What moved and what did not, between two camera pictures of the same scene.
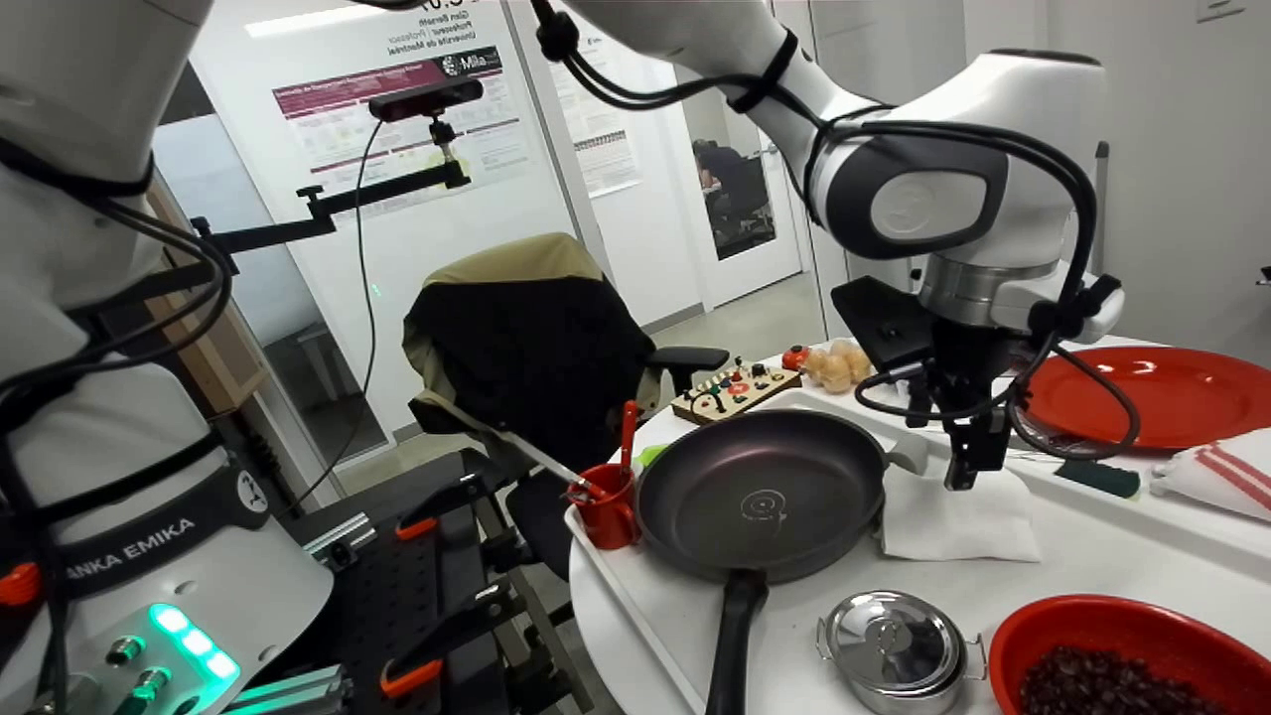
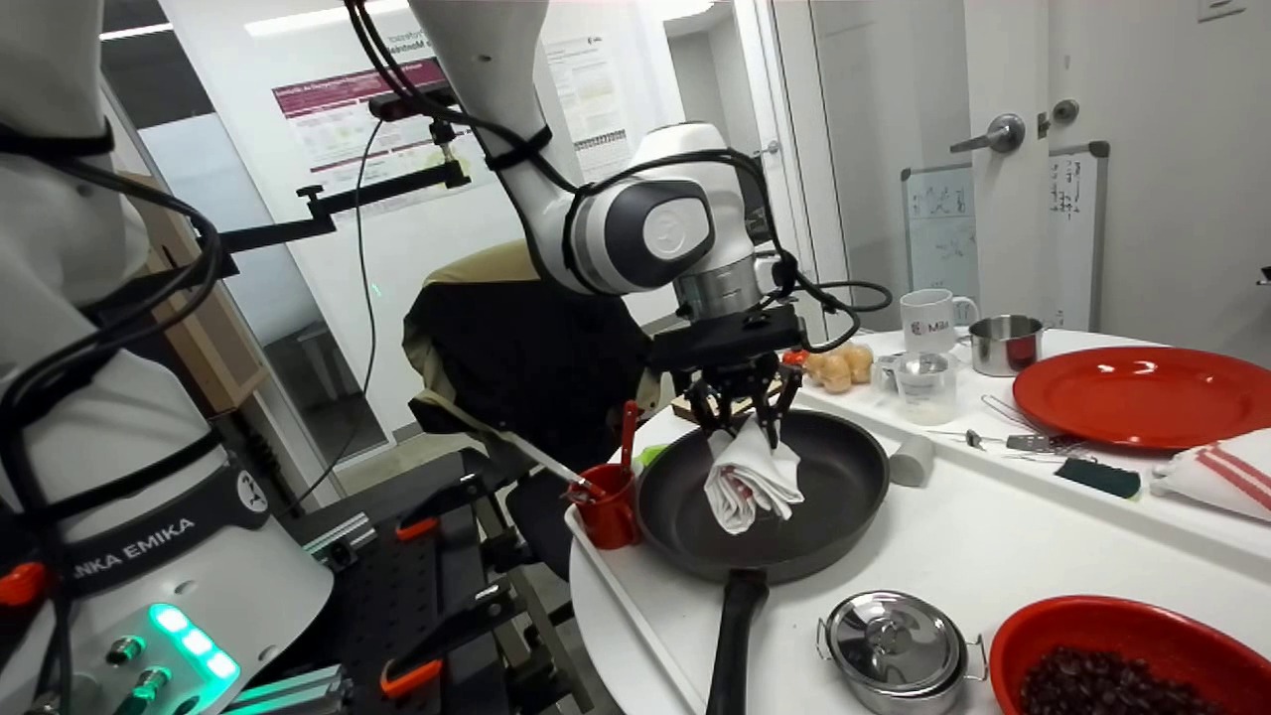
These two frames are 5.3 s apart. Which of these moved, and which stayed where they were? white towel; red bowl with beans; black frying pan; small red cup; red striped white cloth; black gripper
Moved: white towel; black gripper
Stayed: red bowl with beans; small red cup; black frying pan; red striped white cloth
